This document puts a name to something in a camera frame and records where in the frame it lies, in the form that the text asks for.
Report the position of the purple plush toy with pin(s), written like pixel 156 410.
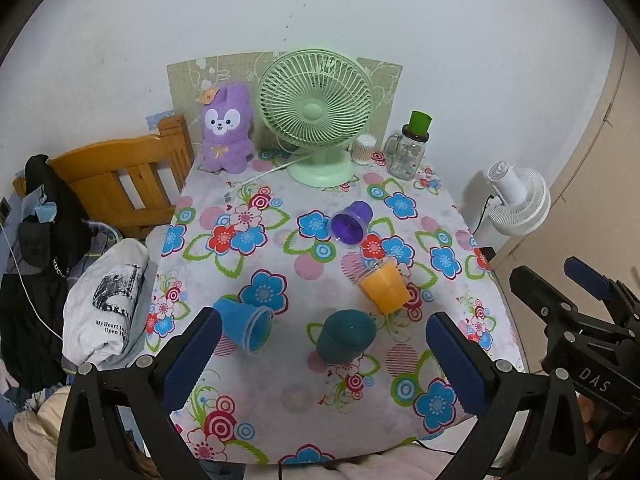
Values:
pixel 225 130

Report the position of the black jacket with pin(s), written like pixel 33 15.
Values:
pixel 45 240

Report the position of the glass mug jar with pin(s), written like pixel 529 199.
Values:
pixel 406 157

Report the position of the purple plastic cup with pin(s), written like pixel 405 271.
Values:
pixel 350 222

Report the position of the cotton swab container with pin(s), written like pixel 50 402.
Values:
pixel 363 150

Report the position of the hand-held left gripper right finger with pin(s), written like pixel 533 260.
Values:
pixel 455 365

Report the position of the pale pink blanket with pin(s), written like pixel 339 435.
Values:
pixel 390 462

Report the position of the beige wardrobe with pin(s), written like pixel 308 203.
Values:
pixel 585 170

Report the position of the small green cup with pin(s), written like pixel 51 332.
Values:
pixel 420 122

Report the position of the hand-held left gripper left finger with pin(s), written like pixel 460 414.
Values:
pixel 192 355

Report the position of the white printed shirt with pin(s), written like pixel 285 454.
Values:
pixel 107 300

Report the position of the green desk fan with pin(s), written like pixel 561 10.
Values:
pixel 312 110

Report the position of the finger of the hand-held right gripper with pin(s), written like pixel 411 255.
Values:
pixel 590 276
pixel 560 302

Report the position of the dark teal plastic cup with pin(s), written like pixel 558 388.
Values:
pixel 345 335

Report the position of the orange plastic cup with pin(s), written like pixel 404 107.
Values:
pixel 385 287

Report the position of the blue wall sticker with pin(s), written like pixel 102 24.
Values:
pixel 157 119

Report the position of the blue face mask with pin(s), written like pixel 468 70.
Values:
pixel 46 212

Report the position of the white clip fan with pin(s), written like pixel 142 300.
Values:
pixel 520 200

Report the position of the floral tablecloth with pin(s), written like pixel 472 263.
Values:
pixel 295 305

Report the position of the blue plastic cup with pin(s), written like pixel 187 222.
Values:
pixel 237 322

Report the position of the cream quilt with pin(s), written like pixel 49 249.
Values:
pixel 37 425

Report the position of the person's right hand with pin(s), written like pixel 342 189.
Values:
pixel 588 417

